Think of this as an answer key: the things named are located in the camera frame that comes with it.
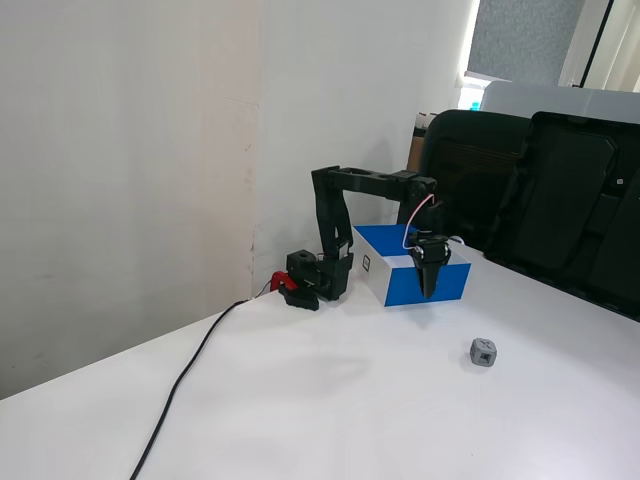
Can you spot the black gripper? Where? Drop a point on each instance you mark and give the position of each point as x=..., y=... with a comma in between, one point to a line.
x=431, y=256

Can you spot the gray block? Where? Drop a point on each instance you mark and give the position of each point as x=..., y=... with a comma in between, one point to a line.
x=483, y=354

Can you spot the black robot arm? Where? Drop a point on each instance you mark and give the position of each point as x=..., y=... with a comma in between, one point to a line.
x=327, y=215

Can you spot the blue and white box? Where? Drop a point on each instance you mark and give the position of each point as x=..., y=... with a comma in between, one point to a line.
x=400, y=287

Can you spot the brown cardboard box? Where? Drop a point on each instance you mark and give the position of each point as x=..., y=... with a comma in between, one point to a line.
x=415, y=150

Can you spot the small white round object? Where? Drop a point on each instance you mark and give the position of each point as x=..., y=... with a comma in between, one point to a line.
x=459, y=240

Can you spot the black mesh office chair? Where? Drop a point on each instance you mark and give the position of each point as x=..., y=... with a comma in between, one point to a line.
x=465, y=165

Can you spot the red and black table clamp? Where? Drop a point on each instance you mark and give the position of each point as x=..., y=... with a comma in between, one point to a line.
x=280, y=279

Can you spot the black plastic tray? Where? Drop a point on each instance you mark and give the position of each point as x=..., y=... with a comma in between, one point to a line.
x=565, y=200

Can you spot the gray window blind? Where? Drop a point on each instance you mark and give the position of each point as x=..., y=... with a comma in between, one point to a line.
x=520, y=40

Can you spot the black window frame bar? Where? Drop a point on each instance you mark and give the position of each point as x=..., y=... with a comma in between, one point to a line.
x=597, y=45

